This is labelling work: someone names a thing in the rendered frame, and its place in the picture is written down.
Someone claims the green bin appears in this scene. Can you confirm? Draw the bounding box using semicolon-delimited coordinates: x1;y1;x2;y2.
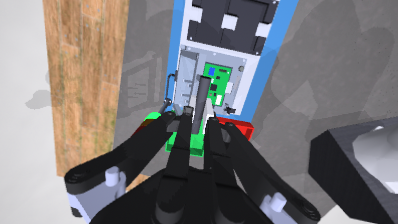
165;117;204;157

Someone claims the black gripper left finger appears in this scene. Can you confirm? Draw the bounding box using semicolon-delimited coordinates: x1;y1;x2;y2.
64;95;196;224

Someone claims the red open-top bin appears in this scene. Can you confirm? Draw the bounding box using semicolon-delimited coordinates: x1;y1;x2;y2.
216;116;254;141

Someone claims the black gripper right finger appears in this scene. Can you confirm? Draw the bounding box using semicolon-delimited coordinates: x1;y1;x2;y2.
203;98;321;224

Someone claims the green circuit board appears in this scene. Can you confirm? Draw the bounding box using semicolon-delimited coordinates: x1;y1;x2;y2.
203;63;231;106

